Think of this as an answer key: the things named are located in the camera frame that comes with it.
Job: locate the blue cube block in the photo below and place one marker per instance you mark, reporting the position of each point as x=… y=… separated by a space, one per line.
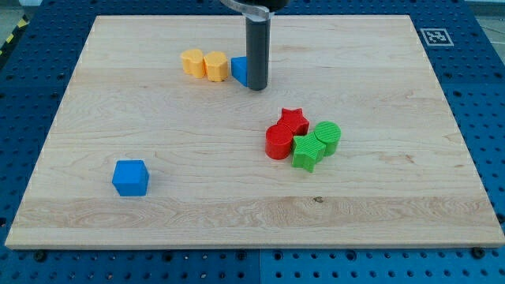
x=130 y=178

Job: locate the red cylinder block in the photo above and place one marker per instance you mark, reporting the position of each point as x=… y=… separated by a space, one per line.
x=278 y=141

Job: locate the red star block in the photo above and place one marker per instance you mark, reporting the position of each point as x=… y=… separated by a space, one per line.
x=295 y=120

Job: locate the green star block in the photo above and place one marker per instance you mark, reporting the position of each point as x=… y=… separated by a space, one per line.
x=307 y=152

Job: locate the blue triangular block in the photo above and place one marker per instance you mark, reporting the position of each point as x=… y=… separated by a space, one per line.
x=239 y=69

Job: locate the green cylinder block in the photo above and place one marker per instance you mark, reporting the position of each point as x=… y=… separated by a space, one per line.
x=328 y=133

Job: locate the yellow hexagon block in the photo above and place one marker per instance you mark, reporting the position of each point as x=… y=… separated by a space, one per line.
x=216 y=64

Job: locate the yellow heart block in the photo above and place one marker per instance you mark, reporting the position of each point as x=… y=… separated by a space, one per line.
x=193 y=63

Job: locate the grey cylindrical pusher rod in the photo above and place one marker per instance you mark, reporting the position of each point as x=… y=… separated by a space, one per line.
x=257 y=52

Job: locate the light wooden board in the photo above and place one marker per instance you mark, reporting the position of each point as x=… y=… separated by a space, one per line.
x=401 y=176

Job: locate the white fiducial marker tag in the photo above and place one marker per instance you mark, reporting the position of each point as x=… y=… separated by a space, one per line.
x=436 y=37

